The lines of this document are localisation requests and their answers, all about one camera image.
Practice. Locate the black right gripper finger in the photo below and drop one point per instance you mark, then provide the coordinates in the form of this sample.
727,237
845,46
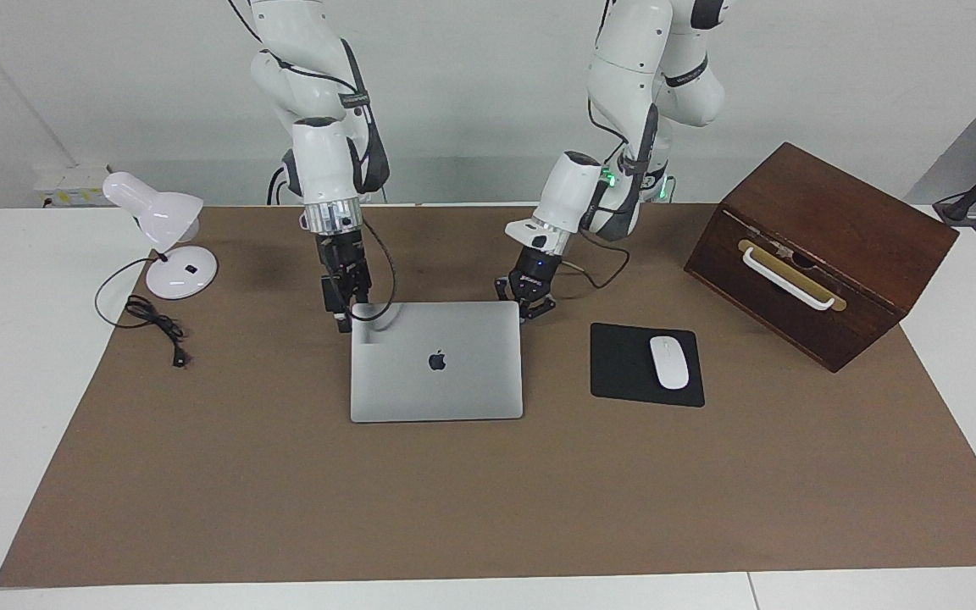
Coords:
362,299
343,320

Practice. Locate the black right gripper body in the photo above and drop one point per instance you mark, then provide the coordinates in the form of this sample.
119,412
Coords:
342,267

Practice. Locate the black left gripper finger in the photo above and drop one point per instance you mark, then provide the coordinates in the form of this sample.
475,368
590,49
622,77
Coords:
505,291
539,307

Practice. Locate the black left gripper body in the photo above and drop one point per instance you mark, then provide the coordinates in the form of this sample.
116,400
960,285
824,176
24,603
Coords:
537,271

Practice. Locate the silver apple laptop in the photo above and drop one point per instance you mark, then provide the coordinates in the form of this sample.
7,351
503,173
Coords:
420,390

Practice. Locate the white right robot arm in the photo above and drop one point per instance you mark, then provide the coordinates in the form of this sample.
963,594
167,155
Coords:
318,169

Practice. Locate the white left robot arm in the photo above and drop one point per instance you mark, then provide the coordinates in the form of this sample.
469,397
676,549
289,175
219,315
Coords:
623,51

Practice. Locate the black mouse pad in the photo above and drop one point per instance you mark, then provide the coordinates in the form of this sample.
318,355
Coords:
619,364

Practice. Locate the white computer mouse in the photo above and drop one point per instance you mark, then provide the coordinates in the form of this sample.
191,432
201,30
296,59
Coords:
669,363

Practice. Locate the white desk lamp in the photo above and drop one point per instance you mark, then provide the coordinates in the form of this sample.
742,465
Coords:
162,216

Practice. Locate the brown paper table mat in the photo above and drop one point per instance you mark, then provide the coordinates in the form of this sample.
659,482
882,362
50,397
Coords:
488,491

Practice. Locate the dark brown wooden box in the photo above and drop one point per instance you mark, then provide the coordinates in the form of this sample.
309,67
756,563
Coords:
844,212

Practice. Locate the white wall power strip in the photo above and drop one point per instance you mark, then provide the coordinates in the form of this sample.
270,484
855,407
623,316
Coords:
73,185

